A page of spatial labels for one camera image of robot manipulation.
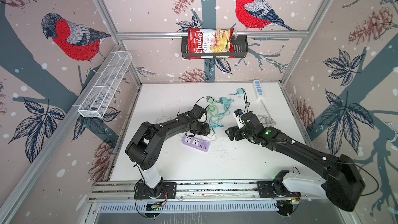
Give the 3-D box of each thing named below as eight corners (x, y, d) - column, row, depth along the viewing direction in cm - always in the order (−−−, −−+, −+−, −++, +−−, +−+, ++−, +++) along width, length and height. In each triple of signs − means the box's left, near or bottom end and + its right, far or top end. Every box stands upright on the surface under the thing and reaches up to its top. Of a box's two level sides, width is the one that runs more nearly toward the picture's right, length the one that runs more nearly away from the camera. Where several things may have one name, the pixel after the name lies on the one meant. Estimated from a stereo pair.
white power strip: (257, 99, 112) (258, 97, 110) (252, 82, 124) (252, 79, 122) (264, 99, 112) (266, 97, 110) (258, 82, 124) (259, 79, 122)
